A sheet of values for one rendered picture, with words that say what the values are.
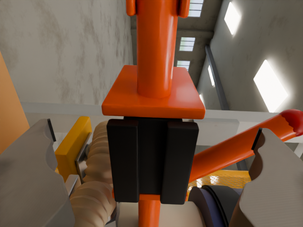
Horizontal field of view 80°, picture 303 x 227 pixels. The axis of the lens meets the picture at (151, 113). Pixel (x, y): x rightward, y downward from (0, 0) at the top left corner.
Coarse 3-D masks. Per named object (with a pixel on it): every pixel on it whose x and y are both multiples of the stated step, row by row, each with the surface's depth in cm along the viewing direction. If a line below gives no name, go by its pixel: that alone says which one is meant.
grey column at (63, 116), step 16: (32, 112) 124; (48, 112) 125; (64, 112) 126; (80, 112) 127; (96, 112) 127; (208, 112) 133; (224, 112) 134; (240, 112) 135; (256, 112) 136; (64, 128) 130; (240, 128) 126
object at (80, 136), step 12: (84, 120) 31; (72, 132) 28; (84, 132) 30; (60, 144) 26; (72, 144) 26; (84, 144) 29; (60, 156) 24; (72, 156) 25; (84, 156) 29; (60, 168) 25; (72, 168) 26; (84, 168) 29
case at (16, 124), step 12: (0, 60) 29; (0, 72) 30; (0, 84) 30; (12, 84) 32; (0, 96) 30; (12, 96) 32; (0, 108) 30; (12, 108) 32; (0, 120) 30; (12, 120) 32; (24, 120) 36; (0, 132) 30; (12, 132) 33; (0, 144) 30
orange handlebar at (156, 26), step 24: (144, 0) 9; (168, 0) 8; (144, 24) 9; (168, 24) 9; (144, 48) 10; (168, 48) 10; (144, 72) 10; (168, 72) 10; (144, 96) 11; (144, 216) 17
